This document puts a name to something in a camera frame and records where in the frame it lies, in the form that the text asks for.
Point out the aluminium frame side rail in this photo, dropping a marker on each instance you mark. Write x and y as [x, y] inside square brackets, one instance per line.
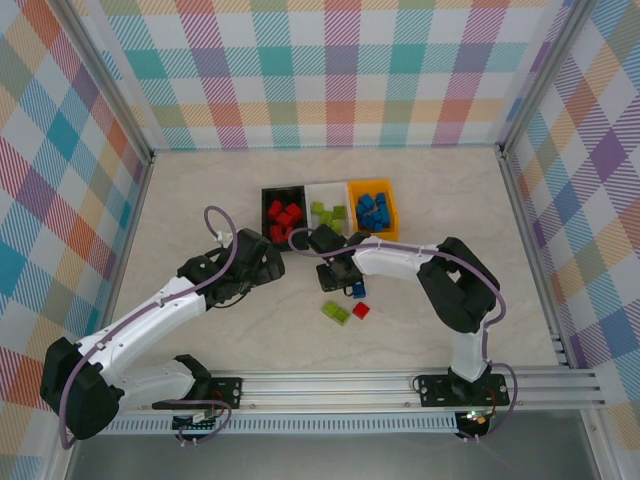
[131, 220]
[532, 250]

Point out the black plastic container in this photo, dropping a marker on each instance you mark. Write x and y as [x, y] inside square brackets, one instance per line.
[267, 195]

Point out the long red lego brick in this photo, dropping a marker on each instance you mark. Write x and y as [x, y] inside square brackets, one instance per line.
[276, 232]

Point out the long green lego brick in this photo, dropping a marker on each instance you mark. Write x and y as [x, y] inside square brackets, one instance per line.
[336, 313]

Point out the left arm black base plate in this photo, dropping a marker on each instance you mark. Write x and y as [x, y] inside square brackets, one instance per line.
[227, 392]

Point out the white plastic container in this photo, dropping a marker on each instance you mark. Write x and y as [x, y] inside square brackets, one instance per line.
[327, 192]

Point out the small board orange connector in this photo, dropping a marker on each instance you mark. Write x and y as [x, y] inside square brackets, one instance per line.
[477, 418]

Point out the small labelled circuit board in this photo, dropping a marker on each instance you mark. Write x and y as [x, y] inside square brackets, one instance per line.
[197, 421]

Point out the long aluminium base rail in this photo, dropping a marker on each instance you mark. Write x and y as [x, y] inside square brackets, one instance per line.
[325, 387]

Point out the orange plastic container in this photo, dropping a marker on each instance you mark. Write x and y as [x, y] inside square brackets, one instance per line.
[395, 220]

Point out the aluminium frame corner post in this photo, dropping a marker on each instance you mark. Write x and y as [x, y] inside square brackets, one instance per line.
[542, 75]
[110, 75]

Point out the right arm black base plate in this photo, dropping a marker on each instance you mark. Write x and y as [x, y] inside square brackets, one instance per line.
[435, 390]

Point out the small green lego brick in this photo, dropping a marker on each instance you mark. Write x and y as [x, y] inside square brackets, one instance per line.
[337, 226]
[317, 207]
[327, 217]
[341, 211]

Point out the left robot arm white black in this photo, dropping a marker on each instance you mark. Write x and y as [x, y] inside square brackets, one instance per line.
[145, 320]

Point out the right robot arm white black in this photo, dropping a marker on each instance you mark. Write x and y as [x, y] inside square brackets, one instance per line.
[460, 285]

